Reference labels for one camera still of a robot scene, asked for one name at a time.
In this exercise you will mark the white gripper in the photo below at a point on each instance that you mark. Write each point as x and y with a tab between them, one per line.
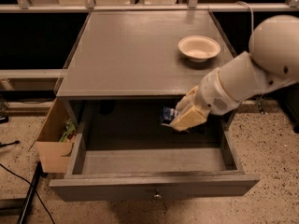
212	93

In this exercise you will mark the blue rxbar blueberry wrapper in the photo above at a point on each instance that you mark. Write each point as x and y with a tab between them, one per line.
168	114

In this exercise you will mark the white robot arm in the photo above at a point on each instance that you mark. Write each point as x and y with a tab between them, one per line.
270	63

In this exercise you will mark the silver drawer knob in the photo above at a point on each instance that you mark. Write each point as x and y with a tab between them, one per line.
157	195

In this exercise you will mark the grey open top drawer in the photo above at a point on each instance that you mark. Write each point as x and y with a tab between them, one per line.
124	153

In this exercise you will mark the white paper bowl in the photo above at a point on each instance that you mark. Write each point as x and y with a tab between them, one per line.
198	48

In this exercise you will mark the grey wooden cabinet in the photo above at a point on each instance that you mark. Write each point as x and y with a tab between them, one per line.
133	55

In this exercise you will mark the green snack bag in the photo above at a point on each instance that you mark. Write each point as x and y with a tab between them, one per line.
69	131

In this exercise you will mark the brown cardboard box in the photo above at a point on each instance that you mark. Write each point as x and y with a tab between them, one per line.
54	154

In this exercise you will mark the black metal floor bar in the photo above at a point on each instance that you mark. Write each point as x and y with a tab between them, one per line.
26	207

